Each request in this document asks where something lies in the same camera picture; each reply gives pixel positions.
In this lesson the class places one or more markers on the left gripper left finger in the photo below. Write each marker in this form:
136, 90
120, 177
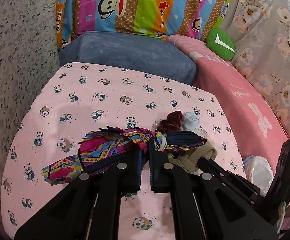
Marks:
89, 206

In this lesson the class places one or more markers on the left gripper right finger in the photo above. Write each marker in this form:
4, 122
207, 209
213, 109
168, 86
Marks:
202, 206

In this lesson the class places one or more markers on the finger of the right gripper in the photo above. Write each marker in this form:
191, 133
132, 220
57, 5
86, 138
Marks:
244, 188

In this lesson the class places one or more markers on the multicolour patterned scarf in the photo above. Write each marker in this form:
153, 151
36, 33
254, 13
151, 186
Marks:
102, 148

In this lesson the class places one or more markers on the pink fleece blanket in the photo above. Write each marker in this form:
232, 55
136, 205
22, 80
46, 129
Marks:
257, 129

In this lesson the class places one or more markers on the tan stocking cloth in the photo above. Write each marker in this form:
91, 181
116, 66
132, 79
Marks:
188, 160

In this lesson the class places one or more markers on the white sock ball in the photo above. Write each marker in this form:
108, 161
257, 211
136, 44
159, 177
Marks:
189, 122

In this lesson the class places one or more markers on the dark red scrunchie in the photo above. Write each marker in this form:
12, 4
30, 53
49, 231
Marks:
172, 123

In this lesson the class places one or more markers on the pink panda bed sheet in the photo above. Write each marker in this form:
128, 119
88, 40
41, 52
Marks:
81, 98

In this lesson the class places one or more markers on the grey floral quilt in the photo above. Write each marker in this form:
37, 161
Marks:
260, 31

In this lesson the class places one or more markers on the green round cushion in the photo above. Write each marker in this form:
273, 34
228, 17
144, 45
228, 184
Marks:
221, 44

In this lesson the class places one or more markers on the blue velvet pillow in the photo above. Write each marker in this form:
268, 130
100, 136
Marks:
129, 51

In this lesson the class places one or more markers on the colourful monkey striped pillow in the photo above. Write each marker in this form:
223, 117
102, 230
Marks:
155, 18

